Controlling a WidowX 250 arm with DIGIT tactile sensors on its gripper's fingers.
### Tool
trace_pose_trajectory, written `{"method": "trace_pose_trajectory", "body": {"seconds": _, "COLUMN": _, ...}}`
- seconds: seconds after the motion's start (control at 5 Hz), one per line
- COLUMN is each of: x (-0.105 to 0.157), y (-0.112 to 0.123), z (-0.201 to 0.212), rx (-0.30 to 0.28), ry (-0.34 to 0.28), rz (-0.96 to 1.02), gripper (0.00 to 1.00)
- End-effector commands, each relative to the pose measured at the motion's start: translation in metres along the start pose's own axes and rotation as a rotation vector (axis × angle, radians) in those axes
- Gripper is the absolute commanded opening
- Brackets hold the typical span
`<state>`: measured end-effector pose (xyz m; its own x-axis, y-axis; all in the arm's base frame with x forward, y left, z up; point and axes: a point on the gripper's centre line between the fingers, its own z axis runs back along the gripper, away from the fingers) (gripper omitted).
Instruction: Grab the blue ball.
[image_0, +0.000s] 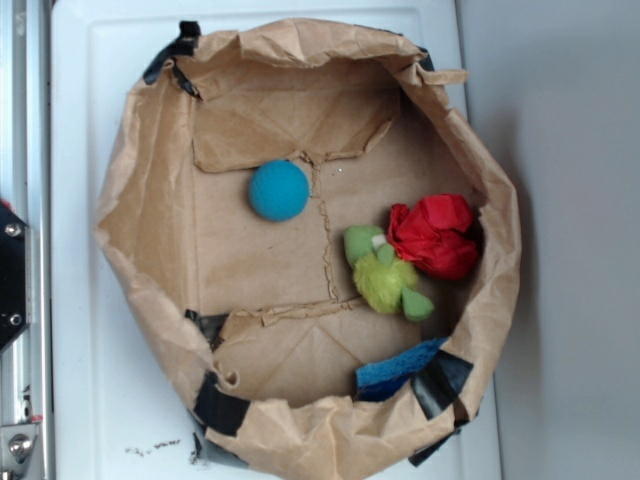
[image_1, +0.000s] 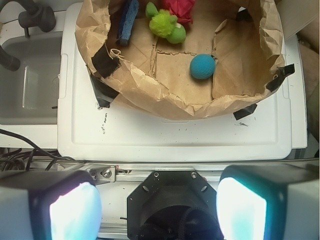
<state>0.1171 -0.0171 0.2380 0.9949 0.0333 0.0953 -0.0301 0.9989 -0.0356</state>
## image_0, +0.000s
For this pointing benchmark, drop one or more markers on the aluminium frame rail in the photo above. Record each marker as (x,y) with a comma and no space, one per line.
(27,419)

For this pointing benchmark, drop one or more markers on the blue sponge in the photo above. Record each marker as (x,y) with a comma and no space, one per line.
(379,381)

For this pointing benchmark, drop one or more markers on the green plush toy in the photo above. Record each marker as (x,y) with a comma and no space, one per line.
(385,281)

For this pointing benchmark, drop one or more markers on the blue ball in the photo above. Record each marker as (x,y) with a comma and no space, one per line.
(278,191)

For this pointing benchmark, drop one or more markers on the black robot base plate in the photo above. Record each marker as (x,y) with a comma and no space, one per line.
(13,276)

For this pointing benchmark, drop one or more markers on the brown paper bag bin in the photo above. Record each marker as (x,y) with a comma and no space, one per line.
(258,324)

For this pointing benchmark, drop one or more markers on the red crumpled paper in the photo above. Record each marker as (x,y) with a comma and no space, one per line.
(432,235)

